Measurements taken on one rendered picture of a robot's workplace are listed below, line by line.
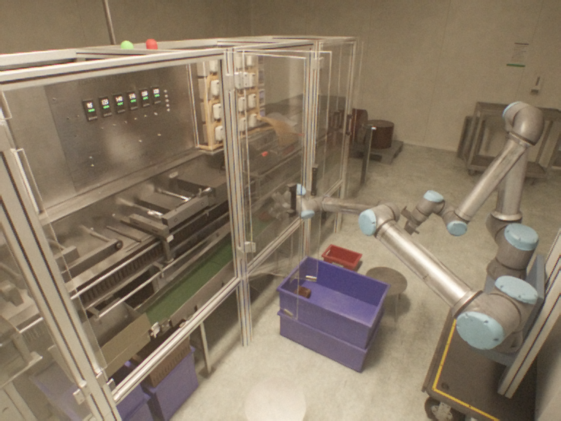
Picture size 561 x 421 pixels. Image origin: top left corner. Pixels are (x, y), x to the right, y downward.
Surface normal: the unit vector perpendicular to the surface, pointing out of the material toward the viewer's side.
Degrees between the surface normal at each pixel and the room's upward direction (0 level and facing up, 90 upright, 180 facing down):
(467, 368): 0
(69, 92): 90
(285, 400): 0
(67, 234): 90
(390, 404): 0
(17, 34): 90
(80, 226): 90
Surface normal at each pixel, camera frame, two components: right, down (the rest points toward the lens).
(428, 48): -0.50, 0.42
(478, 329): -0.78, 0.32
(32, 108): 0.86, 0.25
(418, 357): 0.00, -0.87
